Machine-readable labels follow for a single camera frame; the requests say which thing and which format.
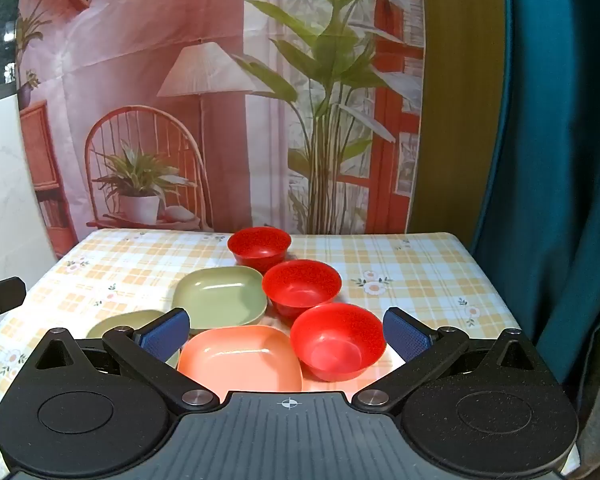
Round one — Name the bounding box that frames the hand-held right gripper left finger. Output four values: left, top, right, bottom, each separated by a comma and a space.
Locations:
32, 307, 221, 414

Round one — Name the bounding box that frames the teal curtain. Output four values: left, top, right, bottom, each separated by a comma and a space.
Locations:
469, 0, 600, 398

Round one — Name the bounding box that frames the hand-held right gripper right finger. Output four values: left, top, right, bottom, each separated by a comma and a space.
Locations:
352, 306, 552, 416

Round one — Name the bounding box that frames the pink plate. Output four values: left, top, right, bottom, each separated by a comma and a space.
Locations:
176, 325, 303, 393

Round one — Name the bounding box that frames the yellow wooden panel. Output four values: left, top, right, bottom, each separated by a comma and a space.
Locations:
409, 0, 512, 241

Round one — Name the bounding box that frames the red bowl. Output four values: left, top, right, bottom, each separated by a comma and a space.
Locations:
262, 259, 343, 320
227, 226, 292, 273
290, 302, 387, 382

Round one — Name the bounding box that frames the green plate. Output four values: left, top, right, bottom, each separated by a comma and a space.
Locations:
86, 309, 181, 368
171, 266, 268, 333

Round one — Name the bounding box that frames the printed backdrop cloth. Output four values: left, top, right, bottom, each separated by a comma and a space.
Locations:
17, 0, 426, 261

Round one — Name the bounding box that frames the yellow checkered floral tablecloth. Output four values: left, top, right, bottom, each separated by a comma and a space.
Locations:
0, 230, 581, 480

